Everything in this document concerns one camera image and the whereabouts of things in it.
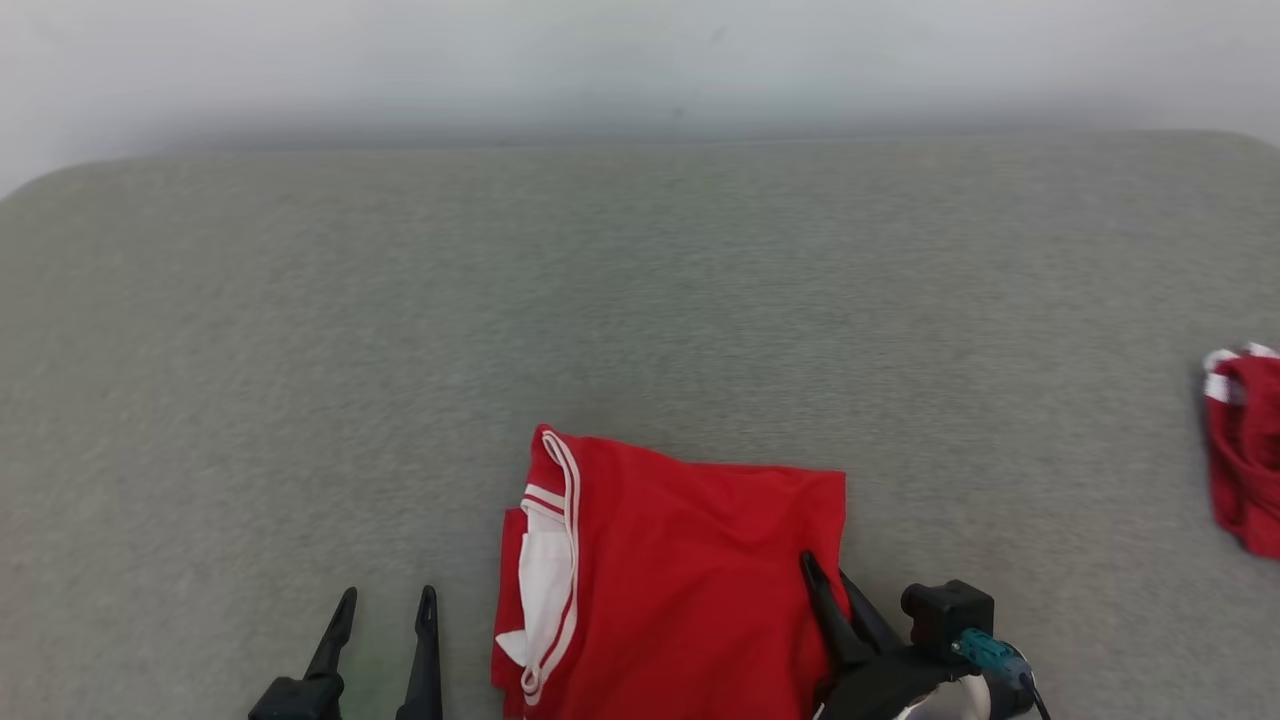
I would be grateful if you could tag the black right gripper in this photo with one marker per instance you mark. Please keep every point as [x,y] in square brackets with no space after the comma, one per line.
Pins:
[870,690]

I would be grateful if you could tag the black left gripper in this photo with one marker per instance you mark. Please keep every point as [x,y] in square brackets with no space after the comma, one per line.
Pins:
[295,700]

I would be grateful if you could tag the red Bulls jersey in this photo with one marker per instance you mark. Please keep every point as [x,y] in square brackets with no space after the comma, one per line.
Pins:
[680,580]

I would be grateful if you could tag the red Bulls shorts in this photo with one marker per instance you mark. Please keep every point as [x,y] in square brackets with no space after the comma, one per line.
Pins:
[1250,450]

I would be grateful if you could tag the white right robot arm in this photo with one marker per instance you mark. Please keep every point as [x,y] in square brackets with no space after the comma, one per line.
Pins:
[945,705]

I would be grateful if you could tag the grey fabric sofa seat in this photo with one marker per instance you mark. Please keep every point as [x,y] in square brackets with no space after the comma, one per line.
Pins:
[500,330]

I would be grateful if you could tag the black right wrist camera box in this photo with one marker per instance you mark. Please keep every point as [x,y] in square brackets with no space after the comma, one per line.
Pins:
[945,615]

